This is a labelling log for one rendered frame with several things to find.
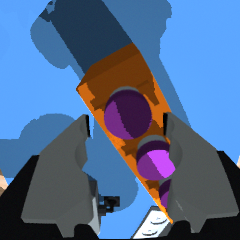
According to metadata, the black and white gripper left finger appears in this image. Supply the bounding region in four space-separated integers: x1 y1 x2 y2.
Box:
0 114 94 240

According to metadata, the blue flat mat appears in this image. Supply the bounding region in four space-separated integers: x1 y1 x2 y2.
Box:
0 0 240 239

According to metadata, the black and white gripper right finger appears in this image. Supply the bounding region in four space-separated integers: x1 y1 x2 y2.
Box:
163 112 240 240

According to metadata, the grey control box with blue and green buttons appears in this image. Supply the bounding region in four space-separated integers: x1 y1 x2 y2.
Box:
88 180 120 236

